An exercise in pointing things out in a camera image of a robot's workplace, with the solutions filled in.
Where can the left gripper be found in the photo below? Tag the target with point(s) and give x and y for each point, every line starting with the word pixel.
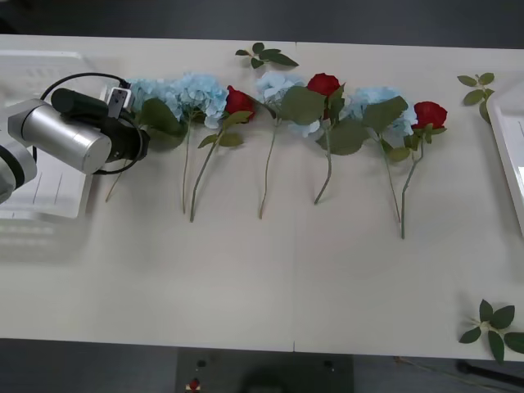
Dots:
pixel 129 141

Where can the pale blue artificial flower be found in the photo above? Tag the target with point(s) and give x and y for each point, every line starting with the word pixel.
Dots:
pixel 368 98
pixel 272 86
pixel 139 88
pixel 196 94

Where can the red artificial rose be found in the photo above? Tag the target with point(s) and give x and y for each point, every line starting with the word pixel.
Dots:
pixel 239 102
pixel 323 84
pixel 430 114

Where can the dark robot base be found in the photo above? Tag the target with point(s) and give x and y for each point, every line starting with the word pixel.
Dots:
pixel 262 372

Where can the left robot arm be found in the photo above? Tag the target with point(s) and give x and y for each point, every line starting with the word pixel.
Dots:
pixel 61 131

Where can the shallow white box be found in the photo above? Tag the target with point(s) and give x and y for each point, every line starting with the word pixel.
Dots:
pixel 53 192
pixel 509 143

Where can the loose green leaf twig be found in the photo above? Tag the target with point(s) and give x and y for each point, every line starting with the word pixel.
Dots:
pixel 475 96
pixel 501 317
pixel 270 55

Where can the black stand foot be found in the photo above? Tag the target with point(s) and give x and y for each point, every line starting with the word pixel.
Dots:
pixel 491 370

